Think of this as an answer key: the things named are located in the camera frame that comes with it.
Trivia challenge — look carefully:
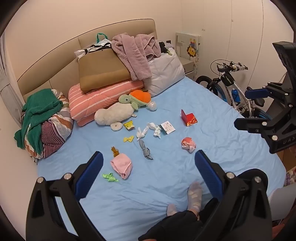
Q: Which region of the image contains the black cloth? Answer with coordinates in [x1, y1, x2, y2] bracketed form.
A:
[159, 42, 173, 55]

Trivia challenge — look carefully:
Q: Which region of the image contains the white card packet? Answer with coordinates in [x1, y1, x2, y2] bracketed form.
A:
[161, 121, 175, 135]

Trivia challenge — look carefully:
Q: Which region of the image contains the red paper envelope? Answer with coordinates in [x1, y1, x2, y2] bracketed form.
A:
[181, 109, 199, 127]

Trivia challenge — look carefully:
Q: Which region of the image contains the twisted white tissue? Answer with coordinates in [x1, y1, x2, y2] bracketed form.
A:
[136, 122, 162, 141]

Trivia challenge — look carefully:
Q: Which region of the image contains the white pillow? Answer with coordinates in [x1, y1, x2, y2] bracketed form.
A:
[143, 47, 186, 97]

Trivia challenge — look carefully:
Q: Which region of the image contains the striped multicolour pillow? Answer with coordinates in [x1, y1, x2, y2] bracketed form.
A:
[22, 89, 74, 163]

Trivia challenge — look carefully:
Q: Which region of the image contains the folded lion print play mat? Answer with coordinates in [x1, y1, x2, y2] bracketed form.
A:
[175, 32, 203, 78]

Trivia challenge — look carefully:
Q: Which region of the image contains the green ribbon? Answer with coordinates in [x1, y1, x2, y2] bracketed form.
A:
[102, 173, 119, 183]

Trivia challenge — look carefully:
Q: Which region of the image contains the green turtle plush toy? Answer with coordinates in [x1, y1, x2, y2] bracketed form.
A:
[119, 89, 152, 110]

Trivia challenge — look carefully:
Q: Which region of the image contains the brown cushion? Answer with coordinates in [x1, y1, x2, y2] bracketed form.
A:
[78, 48, 132, 94]

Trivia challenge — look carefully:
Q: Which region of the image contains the white bicycle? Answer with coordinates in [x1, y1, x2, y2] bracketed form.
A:
[196, 60, 272, 120]

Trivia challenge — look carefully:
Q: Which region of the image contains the white seal plush toy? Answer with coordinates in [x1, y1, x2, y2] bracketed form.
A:
[94, 102, 137, 132]

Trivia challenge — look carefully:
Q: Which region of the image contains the purple fleece robe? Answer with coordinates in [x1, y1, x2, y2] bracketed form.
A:
[111, 33, 162, 81]

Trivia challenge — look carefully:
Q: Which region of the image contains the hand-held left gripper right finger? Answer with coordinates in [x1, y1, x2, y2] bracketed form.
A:
[194, 150, 273, 241]

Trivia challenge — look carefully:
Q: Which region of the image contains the white bag with green handle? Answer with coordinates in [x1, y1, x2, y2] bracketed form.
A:
[96, 33, 113, 48]

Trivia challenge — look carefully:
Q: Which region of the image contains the pink striped quilt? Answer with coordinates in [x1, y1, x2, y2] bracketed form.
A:
[68, 80, 145, 127]

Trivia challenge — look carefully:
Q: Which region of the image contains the floral printed cloth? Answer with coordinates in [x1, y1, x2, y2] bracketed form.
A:
[285, 167, 296, 186]

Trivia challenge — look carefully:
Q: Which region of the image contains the white curtain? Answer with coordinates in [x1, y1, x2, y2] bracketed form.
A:
[0, 32, 26, 116]

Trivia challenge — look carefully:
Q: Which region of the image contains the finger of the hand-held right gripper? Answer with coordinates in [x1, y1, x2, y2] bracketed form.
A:
[245, 82, 290, 103]
[234, 117, 282, 142]

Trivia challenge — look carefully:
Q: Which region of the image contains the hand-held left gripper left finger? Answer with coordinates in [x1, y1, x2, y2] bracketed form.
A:
[25, 151, 104, 241]

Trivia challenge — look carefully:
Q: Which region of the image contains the grey twisted cloth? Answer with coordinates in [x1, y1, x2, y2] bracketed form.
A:
[139, 138, 153, 160]

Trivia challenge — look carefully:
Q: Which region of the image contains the grey nightstand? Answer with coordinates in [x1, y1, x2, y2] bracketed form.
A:
[179, 58, 195, 79]

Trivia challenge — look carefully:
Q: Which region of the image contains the beige padded headboard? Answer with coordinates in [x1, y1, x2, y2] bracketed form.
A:
[17, 19, 158, 102]

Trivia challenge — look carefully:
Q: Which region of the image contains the pink cloth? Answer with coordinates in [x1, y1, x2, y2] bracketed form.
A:
[110, 153, 133, 180]

